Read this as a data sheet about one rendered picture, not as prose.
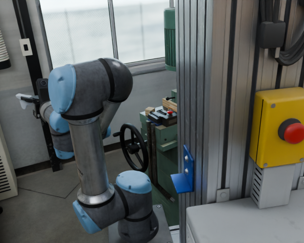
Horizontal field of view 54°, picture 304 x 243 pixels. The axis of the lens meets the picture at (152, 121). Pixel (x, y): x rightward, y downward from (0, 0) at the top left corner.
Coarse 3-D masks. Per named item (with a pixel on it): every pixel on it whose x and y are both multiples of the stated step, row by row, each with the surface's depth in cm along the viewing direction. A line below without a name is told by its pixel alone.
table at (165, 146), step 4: (156, 108) 191; (160, 108) 190; (164, 108) 190; (140, 112) 186; (144, 112) 186; (140, 116) 186; (144, 116) 182; (140, 120) 188; (144, 120) 183; (176, 136) 158; (176, 140) 159; (156, 144) 158; (164, 144) 156; (168, 144) 155; (172, 144) 156; (176, 144) 158; (160, 148) 156; (164, 148) 154; (168, 148) 156
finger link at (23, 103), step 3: (18, 96) 122; (24, 96) 120; (27, 96) 120; (30, 96) 121; (21, 102) 123; (24, 102) 122; (27, 102) 122; (21, 105) 123; (24, 105) 123; (27, 105) 122; (24, 108) 123
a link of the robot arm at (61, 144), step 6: (54, 138) 108; (60, 138) 107; (66, 138) 108; (54, 144) 109; (60, 144) 108; (66, 144) 109; (60, 150) 109; (66, 150) 109; (72, 150) 111; (60, 156) 110; (66, 156) 110; (72, 156) 112
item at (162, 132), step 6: (156, 126) 155; (162, 126) 154; (174, 126) 156; (156, 132) 155; (162, 132) 152; (168, 132) 155; (174, 132) 157; (156, 138) 157; (162, 138) 154; (168, 138) 156; (174, 138) 159; (162, 144) 155
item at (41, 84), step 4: (40, 80) 117; (44, 80) 117; (36, 84) 117; (40, 84) 116; (44, 84) 117; (40, 88) 116; (44, 88) 117; (40, 92) 116; (44, 92) 116; (48, 92) 117; (40, 96) 115; (44, 96) 116; (48, 96) 117; (40, 100) 116; (44, 100) 116; (40, 104) 116
